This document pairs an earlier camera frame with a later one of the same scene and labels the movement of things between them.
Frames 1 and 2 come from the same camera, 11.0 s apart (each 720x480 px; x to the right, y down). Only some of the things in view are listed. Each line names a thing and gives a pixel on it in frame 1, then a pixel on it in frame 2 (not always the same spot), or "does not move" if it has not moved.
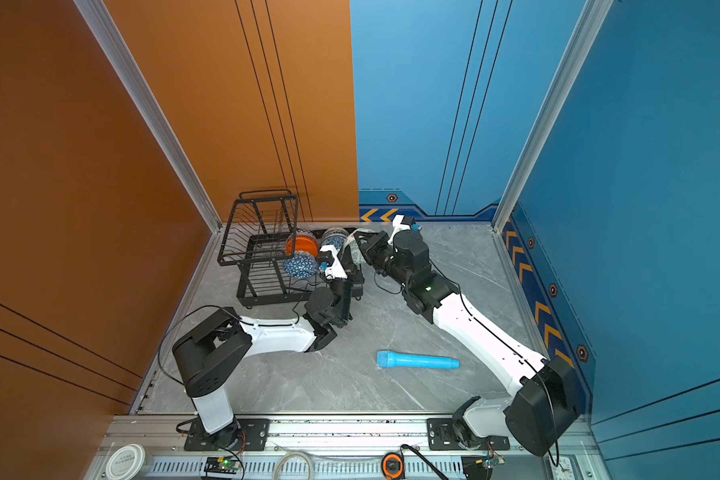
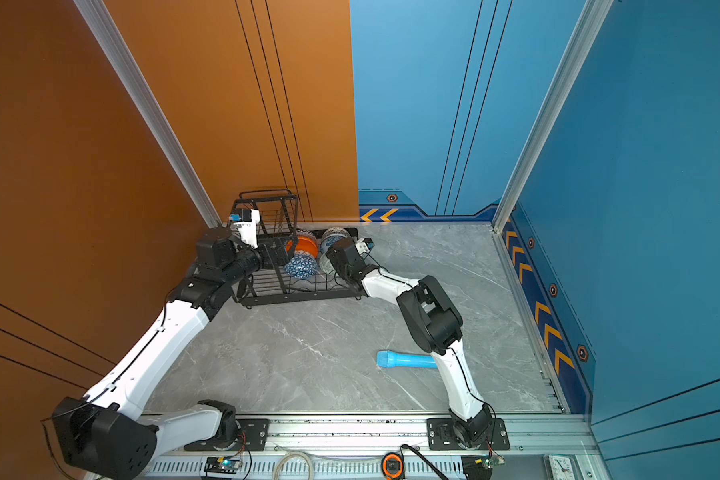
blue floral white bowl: (335, 238) does not move
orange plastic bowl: (301, 242) does not move
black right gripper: (372, 250) → (333, 256)
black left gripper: (343, 255) → (281, 257)
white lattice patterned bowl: (336, 230) does not move
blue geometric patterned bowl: (301, 264) does not move
